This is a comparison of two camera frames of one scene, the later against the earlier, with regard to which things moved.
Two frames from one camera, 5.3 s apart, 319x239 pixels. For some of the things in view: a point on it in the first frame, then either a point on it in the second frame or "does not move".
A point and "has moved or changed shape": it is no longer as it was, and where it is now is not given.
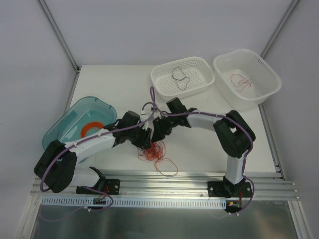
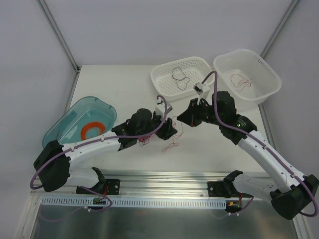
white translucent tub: [246, 79] does not move
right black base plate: [223, 189] does not move
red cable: [155, 166] -> [170, 145]
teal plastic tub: [68, 128] does not move
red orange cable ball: [155, 153] has moved or changed shape
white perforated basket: [184, 77] does not move
